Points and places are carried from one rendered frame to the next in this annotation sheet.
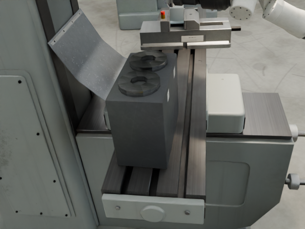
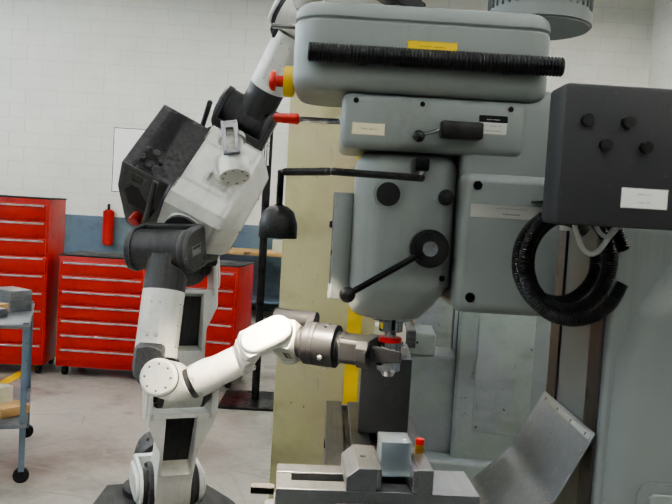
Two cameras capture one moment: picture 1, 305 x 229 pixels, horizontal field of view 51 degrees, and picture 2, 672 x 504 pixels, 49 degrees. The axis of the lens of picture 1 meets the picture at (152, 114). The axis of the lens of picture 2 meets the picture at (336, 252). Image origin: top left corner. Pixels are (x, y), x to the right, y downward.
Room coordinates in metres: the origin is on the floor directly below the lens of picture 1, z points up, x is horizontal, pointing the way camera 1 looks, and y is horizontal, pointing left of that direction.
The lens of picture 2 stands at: (2.45, -0.50, 1.52)
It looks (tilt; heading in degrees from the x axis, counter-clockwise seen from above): 3 degrees down; 169
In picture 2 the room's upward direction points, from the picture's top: 3 degrees clockwise
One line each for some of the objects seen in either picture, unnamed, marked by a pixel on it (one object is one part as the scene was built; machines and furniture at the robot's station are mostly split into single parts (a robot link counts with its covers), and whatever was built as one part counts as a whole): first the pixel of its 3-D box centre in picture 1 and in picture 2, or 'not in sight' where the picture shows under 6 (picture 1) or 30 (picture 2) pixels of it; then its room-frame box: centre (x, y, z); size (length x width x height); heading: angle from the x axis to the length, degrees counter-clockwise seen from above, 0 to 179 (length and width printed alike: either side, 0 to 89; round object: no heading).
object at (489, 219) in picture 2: not in sight; (494, 242); (1.06, 0.10, 1.47); 0.24 x 0.19 x 0.26; 169
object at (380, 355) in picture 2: not in sight; (385, 355); (1.05, -0.11, 1.23); 0.06 x 0.02 x 0.03; 61
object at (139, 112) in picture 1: (147, 105); (383, 383); (0.64, 0.01, 1.08); 0.22 x 0.12 x 0.20; 166
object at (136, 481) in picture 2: not in sight; (167, 479); (0.22, -0.52, 0.68); 0.21 x 0.20 x 0.13; 10
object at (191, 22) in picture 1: (191, 19); (360, 466); (1.21, -0.18, 1.07); 0.12 x 0.06 x 0.04; 172
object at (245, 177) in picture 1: (183, 164); not in sight; (1.02, -0.12, 0.48); 0.80 x 0.30 x 0.60; 79
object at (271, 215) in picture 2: not in sight; (278, 221); (1.05, -0.33, 1.49); 0.07 x 0.07 x 0.06
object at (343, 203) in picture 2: not in sight; (340, 245); (1.00, -0.20, 1.45); 0.04 x 0.04 x 0.21; 79
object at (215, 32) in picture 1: (184, 28); (374, 487); (1.21, -0.16, 1.04); 0.35 x 0.15 x 0.11; 82
